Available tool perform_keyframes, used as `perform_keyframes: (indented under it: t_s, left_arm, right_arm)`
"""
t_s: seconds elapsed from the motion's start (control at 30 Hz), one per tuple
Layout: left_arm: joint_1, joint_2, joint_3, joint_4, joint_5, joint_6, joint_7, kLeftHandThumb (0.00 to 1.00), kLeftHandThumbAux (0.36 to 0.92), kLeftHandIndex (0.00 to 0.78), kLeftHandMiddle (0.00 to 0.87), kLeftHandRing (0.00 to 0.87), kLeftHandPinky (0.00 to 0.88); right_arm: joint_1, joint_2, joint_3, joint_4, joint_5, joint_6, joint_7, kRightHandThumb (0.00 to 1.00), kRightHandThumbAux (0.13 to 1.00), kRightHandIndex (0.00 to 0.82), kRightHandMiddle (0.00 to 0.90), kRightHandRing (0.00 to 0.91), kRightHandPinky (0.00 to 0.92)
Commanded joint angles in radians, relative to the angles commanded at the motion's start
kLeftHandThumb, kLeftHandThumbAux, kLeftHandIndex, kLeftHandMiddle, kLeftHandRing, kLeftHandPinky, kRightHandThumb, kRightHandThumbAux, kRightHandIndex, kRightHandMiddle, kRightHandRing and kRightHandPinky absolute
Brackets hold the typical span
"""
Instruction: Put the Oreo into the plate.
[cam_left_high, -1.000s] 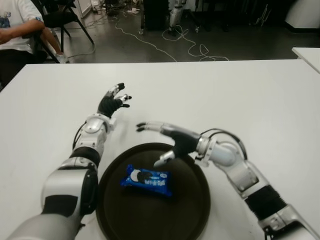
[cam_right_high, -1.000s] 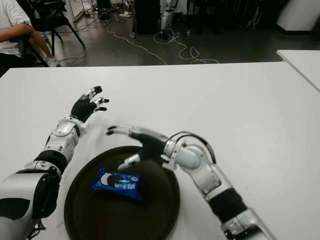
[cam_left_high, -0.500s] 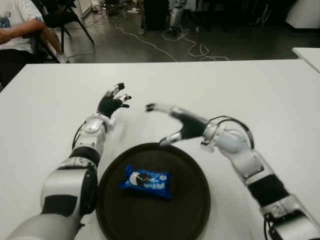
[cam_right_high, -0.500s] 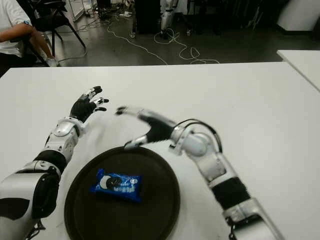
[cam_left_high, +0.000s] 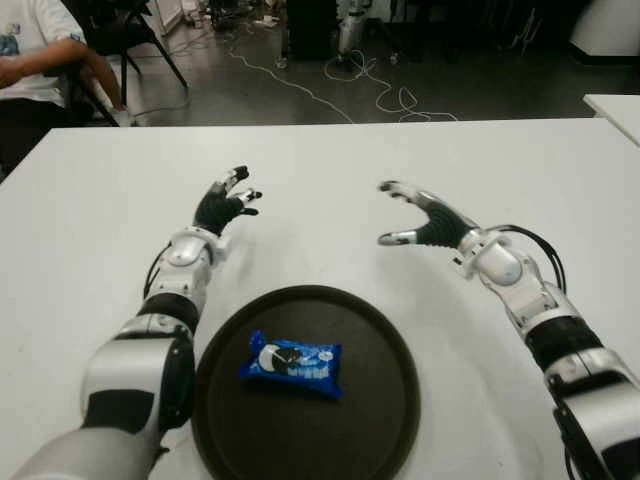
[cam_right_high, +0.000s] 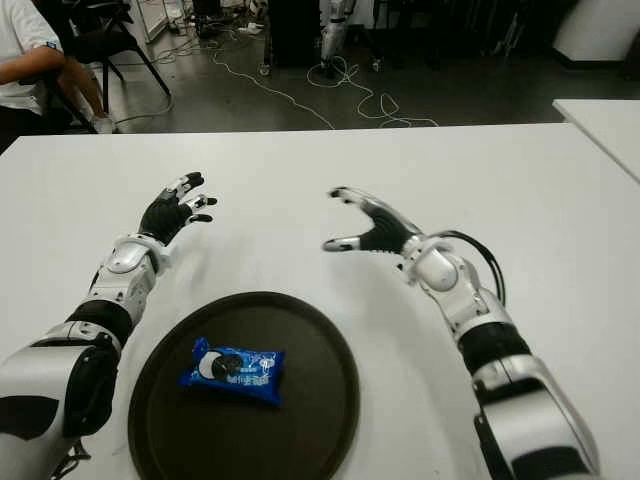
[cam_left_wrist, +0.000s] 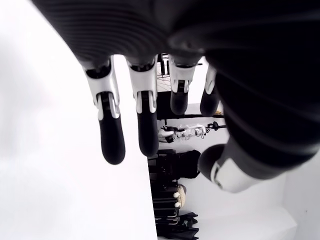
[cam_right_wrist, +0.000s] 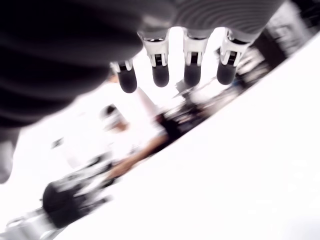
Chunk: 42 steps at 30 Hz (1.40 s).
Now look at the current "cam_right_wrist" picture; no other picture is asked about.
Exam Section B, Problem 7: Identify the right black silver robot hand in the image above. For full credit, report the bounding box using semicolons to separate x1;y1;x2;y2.
0;0;288;185

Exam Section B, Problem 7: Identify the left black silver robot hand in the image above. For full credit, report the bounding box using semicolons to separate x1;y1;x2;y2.
41;159;115;230

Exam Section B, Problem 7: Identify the person in white shirt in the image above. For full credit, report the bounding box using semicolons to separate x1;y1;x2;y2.
51;82;173;181

